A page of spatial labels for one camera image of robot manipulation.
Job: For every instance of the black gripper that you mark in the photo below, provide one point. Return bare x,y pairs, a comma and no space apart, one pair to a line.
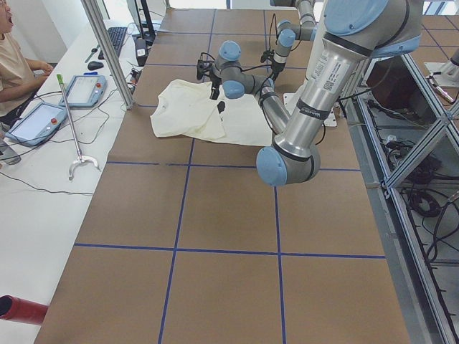
275,67
215,79

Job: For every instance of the cream long-sleeve printed shirt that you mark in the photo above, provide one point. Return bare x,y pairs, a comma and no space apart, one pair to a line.
185,108

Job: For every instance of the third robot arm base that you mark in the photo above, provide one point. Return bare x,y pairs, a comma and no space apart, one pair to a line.
443,74

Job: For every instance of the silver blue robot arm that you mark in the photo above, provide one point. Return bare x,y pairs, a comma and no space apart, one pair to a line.
348,33
289,36

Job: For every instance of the black power adapter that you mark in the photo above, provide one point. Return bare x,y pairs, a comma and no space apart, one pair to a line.
141,51

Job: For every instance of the black monitor stand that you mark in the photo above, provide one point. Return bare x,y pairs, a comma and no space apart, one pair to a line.
148,33

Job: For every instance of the black keyboard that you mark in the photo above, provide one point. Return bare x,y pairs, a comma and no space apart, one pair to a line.
117,37

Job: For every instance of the black computer mouse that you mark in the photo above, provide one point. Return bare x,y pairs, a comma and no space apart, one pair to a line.
95,65

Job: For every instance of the far blue teach pendant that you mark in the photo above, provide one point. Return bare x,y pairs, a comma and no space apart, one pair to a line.
84,91

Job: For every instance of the blue teach pendant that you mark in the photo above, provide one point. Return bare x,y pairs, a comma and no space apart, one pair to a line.
84,91
37,126

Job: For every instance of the metal reacher grabber tool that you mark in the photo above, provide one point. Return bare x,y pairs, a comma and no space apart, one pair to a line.
81,159

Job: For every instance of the near blue teach pendant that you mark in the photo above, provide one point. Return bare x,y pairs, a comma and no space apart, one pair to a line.
37,126

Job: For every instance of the person in beige shirt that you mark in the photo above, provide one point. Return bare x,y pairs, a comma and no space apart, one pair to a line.
21,78

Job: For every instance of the red cylinder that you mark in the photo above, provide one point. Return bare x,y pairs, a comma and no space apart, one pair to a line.
22,311

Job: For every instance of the white camera pole base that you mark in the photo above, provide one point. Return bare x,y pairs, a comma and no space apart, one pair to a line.
311,97

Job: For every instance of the aluminium frame post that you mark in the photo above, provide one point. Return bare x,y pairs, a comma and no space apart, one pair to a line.
97,23

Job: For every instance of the aluminium side frame rail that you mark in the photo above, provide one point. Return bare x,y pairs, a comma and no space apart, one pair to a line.
406,137

